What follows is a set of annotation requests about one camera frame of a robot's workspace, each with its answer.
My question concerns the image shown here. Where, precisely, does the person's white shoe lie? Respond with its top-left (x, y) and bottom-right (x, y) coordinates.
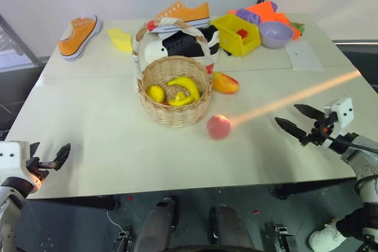
top-left (308, 222), bottom-right (348, 252)

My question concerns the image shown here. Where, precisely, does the red and yellow toy mango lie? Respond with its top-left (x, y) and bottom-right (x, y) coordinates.
top-left (212, 71), bottom-right (240, 95)

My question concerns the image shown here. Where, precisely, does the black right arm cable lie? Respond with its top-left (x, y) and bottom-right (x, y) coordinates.
top-left (324, 133), bottom-right (378, 155)

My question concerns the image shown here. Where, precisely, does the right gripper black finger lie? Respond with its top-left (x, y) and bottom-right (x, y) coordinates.
top-left (274, 117), bottom-right (311, 146)
top-left (294, 103), bottom-right (326, 120)

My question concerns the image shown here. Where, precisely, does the pink toy peach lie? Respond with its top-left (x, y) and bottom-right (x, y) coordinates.
top-left (206, 113), bottom-right (232, 141)

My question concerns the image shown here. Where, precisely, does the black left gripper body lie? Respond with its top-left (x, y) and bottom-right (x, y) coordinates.
top-left (26, 157), bottom-right (50, 186)

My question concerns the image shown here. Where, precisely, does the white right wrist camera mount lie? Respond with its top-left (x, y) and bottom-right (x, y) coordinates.
top-left (322, 96), bottom-right (354, 132)

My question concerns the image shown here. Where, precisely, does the black and white shoe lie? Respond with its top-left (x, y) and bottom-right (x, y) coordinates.
top-left (144, 25), bottom-right (221, 64)

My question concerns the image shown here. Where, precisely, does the wicker basket with handle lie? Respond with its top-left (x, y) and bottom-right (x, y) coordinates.
top-left (131, 17), bottom-right (214, 129)

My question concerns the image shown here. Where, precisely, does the yellow toy lemon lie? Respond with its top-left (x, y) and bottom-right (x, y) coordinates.
top-left (146, 85), bottom-right (166, 104)

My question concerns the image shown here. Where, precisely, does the black table frame bar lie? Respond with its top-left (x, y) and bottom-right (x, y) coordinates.
top-left (25, 195), bottom-right (121, 212)

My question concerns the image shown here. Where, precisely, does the yellow toy banana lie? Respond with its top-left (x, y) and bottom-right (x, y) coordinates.
top-left (166, 76), bottom-right (201, 103)

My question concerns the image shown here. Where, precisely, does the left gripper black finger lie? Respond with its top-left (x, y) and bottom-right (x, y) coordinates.
top-left (29, 142), bottom-right (41, 159)
top-left (38, 142), bottom-right (71, 172)

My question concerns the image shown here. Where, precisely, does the dark rounded shape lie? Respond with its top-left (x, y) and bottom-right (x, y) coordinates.
top-left (138, 196), bottom-right (180, 252)
top-left (210, 204), bottom-right (255, 252)

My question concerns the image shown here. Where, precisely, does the yellow plastic bin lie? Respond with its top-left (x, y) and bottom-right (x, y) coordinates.
top-left (210, 13), bottom-right (262, 57)

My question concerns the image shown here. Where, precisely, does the orange toy with green leaves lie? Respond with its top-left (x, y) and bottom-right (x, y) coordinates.
top-left (290, 21), bottom-right (307, 41)

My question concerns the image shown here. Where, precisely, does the purple plastic bowl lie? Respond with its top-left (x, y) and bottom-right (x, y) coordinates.
top-left (259, 21), bottom-right (294, 50)

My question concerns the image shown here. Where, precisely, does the person's black trouser leg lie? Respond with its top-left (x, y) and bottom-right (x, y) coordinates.
top-left (334, 207), bottom-right (367, 241)

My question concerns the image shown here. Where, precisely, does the white paper sheet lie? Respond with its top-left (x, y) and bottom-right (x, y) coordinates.
top-left (284, 40), bottom-right (326, 72)

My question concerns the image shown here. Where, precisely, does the yellow sponge block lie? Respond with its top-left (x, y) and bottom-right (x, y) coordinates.
top-left (107, 27), bottom-right (133, 54)

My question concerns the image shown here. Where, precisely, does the black metal clamp bracket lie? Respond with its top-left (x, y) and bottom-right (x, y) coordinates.
top-left (117, 225), bottom-right (134, 252)
top-left (272, 222), bottom-right (296, 252)

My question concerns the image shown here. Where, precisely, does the orange canvas sneaker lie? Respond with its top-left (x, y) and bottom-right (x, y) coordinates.
top-left (57, 14), bottom-right (103, 63)
top-left (149, 1), bottom-right (212, 34)

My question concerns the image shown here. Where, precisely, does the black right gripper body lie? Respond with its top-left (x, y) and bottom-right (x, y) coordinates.
top-left (307, 112), bottom-right (338, 146)

